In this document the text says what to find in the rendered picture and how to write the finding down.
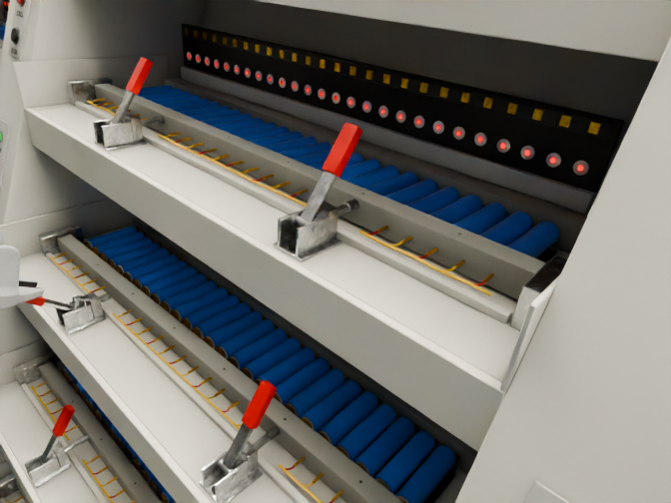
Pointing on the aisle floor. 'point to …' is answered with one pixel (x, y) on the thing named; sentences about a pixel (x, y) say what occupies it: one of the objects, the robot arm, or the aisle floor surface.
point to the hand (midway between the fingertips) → (22, 293)
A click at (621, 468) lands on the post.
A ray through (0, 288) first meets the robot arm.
